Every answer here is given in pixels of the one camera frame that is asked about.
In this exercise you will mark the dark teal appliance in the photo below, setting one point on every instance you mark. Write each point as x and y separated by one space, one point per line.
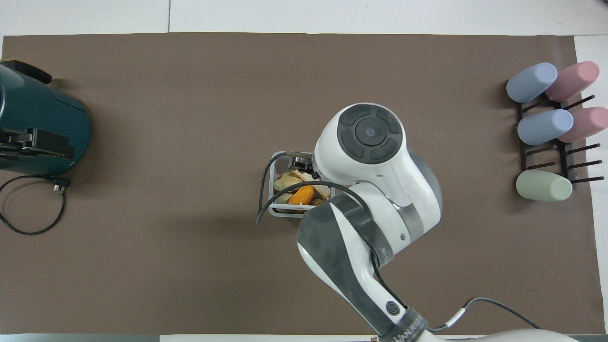
57 109

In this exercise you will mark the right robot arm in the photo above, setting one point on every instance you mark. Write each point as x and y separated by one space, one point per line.
375 190

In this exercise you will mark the orange trash piece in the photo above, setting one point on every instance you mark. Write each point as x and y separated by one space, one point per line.
302 195

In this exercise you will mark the blue cup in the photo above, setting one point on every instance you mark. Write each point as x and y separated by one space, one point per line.
531 83
544 127

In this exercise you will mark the green cup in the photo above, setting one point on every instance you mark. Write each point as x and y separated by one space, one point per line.
544 185

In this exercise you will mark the pink cup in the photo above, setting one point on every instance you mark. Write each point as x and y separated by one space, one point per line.
574 80
587 124

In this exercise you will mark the dark cup rack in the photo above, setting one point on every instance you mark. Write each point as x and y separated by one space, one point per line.
563 156

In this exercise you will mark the pale yellow trash piece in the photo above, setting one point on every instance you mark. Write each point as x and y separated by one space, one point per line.
286 181

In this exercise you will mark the white brown-edged trash piece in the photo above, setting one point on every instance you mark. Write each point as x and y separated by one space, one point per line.
319 190

